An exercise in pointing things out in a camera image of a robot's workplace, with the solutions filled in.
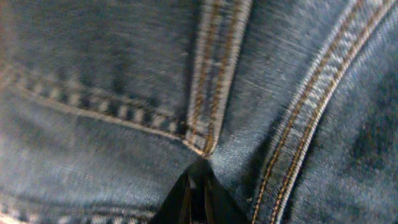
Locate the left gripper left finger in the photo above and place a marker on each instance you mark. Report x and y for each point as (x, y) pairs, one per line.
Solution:
(176, 207)

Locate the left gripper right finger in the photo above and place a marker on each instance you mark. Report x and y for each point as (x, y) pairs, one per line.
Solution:
(220, 208)

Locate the dark blue jeans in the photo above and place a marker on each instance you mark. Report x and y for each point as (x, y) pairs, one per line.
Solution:
(105, 104)

